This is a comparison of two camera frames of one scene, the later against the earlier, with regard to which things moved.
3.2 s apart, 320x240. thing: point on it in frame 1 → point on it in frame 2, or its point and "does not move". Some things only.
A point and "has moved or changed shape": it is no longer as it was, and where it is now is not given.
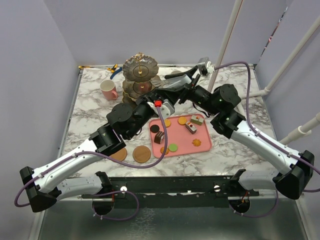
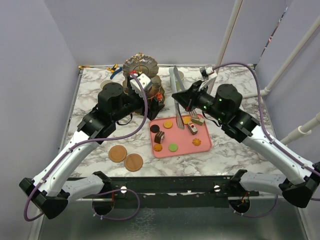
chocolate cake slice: x=159 y=137 does not move
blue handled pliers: x=115 y=72 does not move
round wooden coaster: x=141 y=154 has moved or changed shape
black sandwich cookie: x=154 y=128 does not move
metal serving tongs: x=172 y=82 → x=173 y=71
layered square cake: x=191 y=128 does not move
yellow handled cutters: x=113 y=69 does not move
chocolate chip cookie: x=162 y=150 → x=157 y=147
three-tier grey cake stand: x=139 y=72 does not move
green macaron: x=173 y=147 does not move
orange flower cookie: x=196 y=142 does not move
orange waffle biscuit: x=182 y=120 has moved or changed shape
